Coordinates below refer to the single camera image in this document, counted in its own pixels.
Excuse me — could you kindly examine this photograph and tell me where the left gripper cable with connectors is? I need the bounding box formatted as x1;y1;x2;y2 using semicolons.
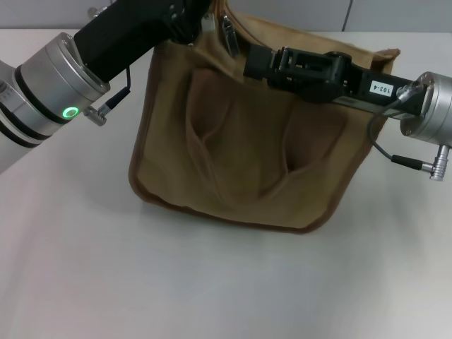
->
83;5;133;126

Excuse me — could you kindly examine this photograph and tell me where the right gripper cable with connectors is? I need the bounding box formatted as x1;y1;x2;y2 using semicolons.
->
367;79;452;183

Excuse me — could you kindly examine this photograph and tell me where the gripper cable with connectors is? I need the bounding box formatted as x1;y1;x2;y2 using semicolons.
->
367;79;452;183
83;5;133;126

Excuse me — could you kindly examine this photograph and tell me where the small silver metal tab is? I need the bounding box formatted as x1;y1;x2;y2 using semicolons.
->
201;13;217;35

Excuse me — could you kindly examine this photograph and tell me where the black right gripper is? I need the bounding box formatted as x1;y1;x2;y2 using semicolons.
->
242;44;424;117

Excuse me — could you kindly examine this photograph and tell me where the silver metal zipper pull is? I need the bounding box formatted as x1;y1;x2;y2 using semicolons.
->
219;13;242;57

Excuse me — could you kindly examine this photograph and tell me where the khaki fabric food bag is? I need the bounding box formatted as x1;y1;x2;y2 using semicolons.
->
127;0;402;235

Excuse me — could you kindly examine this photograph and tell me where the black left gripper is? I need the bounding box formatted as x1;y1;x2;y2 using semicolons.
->
73;0;214;83

